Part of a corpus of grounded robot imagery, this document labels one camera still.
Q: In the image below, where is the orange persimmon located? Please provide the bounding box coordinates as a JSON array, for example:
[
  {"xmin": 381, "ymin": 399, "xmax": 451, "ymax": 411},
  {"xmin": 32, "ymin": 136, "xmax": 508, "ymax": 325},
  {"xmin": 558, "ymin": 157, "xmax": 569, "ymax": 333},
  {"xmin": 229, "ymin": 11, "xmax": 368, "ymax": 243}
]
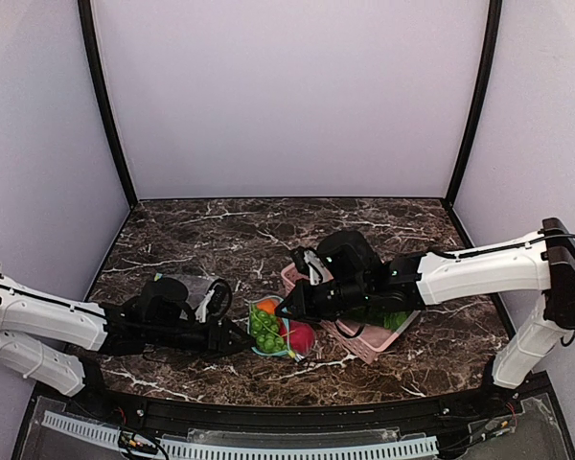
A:
[{"xmin": 257, "ymin": 298, "xmax": 278, "ymax": 314}]

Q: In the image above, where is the green grape bunch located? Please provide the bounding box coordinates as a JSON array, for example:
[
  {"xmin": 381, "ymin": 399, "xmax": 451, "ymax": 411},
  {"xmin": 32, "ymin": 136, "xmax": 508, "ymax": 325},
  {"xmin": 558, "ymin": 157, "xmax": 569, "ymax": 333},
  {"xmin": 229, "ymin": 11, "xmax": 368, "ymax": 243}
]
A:
[{"xmin": 247, "ymin": 307, "xmax": 288, "ymax": 357}]

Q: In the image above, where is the clear zip bag blue zipper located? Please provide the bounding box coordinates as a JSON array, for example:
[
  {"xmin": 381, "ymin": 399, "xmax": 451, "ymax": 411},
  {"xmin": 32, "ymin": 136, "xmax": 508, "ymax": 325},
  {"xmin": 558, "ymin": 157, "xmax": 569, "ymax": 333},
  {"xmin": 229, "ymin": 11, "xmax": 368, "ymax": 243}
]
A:
[{"xmin": 247, "ymin": 295, "xmax": 307, "ymax": 362}]

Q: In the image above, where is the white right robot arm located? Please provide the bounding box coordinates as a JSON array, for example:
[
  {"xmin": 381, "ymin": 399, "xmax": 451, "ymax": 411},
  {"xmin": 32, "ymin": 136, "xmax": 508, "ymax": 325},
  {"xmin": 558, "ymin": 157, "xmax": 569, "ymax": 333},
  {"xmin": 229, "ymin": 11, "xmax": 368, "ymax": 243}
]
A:
[{"xmin": 274, "ymin": 218, "xmax": 575, "ymax": 390}]

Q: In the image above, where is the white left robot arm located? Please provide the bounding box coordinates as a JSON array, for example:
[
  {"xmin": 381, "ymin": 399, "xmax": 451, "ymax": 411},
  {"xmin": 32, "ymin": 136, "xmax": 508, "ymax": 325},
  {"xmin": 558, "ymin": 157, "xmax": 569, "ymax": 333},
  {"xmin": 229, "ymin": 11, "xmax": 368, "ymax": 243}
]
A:
[{"xmin": 0, "ymin": 270, "xmax": 255, "ymax": 397}]

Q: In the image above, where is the flat clear zip bag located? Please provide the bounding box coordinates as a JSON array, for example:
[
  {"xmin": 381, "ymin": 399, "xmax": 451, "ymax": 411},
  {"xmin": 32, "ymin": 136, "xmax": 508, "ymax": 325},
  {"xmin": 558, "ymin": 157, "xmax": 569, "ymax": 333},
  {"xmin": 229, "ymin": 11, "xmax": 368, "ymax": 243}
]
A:
[{"xmin": 154, "ymin": 273, "xmax": 217, "ymax": 308}]

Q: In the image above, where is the pink perforated plastic basket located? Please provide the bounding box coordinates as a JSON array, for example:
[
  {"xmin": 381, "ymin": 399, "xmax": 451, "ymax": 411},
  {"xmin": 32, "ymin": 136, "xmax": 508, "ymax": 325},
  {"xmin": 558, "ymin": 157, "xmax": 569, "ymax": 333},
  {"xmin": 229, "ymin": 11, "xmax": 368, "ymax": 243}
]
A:
[{"xmin": 280, "ymin": 263, "xmax": 421, "ymax": 366}]

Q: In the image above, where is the green lettuce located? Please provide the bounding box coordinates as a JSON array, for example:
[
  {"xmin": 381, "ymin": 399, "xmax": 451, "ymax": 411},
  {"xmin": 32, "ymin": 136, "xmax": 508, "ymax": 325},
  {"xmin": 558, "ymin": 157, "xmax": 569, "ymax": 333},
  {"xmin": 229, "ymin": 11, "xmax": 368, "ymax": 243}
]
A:
[{"xmin": 382, "ymin": 311, "xmax": 411, "ymax": 332}]

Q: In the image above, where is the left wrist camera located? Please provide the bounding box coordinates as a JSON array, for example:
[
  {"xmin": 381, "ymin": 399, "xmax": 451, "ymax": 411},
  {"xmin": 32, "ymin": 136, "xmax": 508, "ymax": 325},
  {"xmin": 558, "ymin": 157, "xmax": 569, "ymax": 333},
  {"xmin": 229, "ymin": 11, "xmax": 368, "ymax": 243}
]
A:
[{"xmin": 195, "ymin": 279, "xmax": 233, "ymax": 323}]

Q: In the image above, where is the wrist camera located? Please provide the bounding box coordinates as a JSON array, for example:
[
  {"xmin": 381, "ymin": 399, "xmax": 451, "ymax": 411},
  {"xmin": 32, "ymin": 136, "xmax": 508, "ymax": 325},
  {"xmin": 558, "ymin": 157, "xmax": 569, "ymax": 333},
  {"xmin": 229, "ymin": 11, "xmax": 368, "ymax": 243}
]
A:
[
  {"xmin": 290, "ymin": 246, "xmax": 332, "ymax": 286},
  {"xmin": 195, "ymin": 279, "xmax": 233, "ymax": 323}
]

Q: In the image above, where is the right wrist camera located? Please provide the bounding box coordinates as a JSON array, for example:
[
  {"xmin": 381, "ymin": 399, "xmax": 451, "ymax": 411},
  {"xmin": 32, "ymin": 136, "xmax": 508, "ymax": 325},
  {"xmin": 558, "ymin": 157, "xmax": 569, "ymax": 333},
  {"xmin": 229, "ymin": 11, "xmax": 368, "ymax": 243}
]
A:
[{"xmin": 290, "ymin": 246, "xmax": 332, "ymax": 286}]

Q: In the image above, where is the white slotted cable duct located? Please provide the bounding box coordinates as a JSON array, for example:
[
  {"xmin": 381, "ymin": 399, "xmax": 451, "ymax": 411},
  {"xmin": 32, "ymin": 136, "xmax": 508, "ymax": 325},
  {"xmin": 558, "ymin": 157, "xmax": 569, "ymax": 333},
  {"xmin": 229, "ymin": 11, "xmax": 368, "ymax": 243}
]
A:
[{"xmin": 41, "ymin": 410, "xmax": 439, "ymax": 459}]

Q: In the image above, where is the black front rail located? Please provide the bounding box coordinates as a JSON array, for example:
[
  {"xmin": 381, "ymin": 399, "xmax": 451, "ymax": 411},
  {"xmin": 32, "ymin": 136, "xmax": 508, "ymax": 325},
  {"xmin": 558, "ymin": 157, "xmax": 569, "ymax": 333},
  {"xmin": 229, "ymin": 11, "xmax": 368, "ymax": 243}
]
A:
[{"xmin": 66, "ymin": 389, "xmax": 522, "ymax": 435}]

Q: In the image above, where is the black right frame post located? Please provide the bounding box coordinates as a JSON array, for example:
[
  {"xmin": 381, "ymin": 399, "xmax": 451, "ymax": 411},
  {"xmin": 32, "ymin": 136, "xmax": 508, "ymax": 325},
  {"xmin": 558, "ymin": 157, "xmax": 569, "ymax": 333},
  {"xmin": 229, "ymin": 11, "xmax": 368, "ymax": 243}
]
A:
[{"xmin": 444, "ymin": 0, "xmax": 503, "ymax": 209}]

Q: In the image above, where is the black frame post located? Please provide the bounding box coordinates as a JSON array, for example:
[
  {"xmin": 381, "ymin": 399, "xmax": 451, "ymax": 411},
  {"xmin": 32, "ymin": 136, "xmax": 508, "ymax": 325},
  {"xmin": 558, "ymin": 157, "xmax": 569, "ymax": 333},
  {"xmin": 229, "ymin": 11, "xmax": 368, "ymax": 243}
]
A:
[
  {"xmin": 444, "ymin": 0, "xmax": 503, "ymax": 209},
  {"xmin": 77, "ymin": 0, "xmax": 139, "ymax": 209}
]

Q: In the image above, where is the black left frame post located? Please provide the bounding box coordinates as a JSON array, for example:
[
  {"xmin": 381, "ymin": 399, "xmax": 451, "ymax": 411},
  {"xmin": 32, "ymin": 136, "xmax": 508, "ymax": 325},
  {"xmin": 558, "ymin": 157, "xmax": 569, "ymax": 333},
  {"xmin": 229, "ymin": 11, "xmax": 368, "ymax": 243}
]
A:
[{"xmin": 77, "ymin": 0, "xmax": 139, "ymax": 209}]

